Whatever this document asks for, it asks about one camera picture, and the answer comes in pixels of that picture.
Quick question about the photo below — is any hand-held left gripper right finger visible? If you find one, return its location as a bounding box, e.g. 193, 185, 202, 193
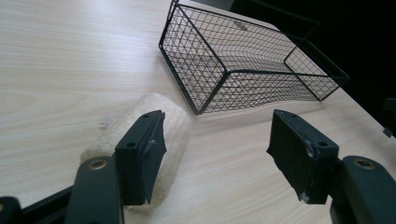
266, 108, 340, 205

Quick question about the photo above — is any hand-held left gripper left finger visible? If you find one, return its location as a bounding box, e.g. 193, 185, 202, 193
114, 109, 168, 206

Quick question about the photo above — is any black wire mesh basket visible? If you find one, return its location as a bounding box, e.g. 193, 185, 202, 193
158, 0, 351, 116

